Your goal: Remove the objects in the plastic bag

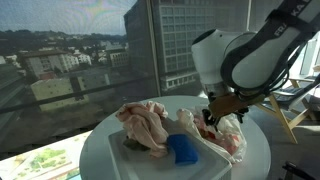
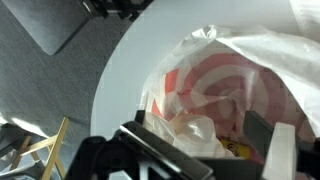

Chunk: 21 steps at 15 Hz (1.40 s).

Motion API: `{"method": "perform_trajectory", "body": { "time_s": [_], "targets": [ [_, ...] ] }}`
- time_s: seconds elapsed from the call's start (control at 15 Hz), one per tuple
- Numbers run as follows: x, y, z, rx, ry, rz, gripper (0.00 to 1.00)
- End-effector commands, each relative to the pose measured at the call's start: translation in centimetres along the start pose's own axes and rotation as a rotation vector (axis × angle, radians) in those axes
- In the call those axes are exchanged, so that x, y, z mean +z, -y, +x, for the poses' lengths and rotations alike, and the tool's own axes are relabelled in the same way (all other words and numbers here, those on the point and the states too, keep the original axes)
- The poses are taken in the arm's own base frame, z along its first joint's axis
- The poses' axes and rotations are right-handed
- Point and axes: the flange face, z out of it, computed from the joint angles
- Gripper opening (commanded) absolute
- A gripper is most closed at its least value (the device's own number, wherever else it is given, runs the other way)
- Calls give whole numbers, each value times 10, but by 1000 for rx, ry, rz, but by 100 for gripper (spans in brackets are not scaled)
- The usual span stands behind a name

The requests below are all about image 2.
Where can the white plastic bag red print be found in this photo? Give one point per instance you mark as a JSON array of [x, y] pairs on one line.
[[250, 66]]

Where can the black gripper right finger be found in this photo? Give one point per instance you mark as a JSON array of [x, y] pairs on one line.
[[280, 153]]

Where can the black chair base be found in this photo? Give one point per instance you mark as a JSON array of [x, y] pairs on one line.
[[113, 8]]

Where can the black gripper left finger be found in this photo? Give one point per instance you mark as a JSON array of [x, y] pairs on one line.
[[166, 153]]

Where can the wooden lounge chair grey cushion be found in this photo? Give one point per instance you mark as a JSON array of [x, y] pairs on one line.
[[50, 150]]

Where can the grey floor mat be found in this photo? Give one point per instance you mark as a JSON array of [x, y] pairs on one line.
[[46, 23]]

